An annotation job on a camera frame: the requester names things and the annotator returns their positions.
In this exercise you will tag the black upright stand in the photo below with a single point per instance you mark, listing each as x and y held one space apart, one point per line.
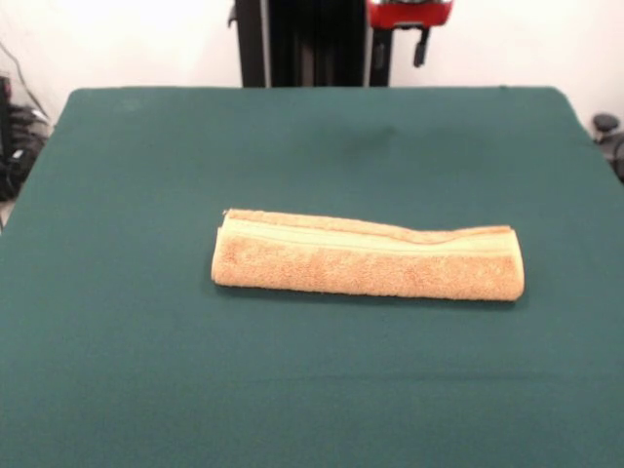
317 49

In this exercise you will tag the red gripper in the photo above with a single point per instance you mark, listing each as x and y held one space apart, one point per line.
409 14

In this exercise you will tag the black box device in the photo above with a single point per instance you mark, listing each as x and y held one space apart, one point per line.
4 112

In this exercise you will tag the tan terry towel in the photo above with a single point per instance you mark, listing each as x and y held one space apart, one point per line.
361 268

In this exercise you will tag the dark green table cloth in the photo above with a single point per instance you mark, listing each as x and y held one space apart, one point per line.
312 390

